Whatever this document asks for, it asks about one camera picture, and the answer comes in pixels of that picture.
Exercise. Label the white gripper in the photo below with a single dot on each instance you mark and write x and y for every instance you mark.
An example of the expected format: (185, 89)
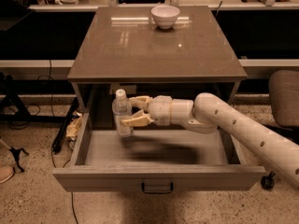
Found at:
(160, 110)

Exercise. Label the clear plastic water bottle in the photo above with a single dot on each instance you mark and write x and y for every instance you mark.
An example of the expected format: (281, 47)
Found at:
(122, 108)

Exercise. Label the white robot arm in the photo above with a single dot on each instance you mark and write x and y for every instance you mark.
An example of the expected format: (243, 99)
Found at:
(208, 112)

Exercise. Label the open grey top drawer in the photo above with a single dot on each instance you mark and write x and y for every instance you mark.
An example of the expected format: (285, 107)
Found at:
(102, 161)

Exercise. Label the grey cabinet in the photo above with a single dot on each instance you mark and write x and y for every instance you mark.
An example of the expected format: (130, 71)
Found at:
(124, 45)

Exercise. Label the yellow snack packet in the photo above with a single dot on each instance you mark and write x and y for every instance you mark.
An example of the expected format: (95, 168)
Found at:
(73, 127)

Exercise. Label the black power strip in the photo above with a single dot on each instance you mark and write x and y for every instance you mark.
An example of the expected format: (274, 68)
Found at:
(56, 144)

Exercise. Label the white bowl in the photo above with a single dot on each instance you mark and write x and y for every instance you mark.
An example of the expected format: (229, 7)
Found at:
(165, 16)

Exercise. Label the small black tripod stand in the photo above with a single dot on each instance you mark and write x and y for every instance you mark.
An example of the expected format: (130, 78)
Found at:
(16, 155)

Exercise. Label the black table leg stand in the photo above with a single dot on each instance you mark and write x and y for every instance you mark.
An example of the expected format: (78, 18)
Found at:
(22, 114)

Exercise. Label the black office chair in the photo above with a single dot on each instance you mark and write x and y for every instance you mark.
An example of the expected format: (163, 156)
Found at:
(280, 109)

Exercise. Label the black drawer handle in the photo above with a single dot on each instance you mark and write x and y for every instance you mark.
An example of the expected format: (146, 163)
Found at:
(148, 189)

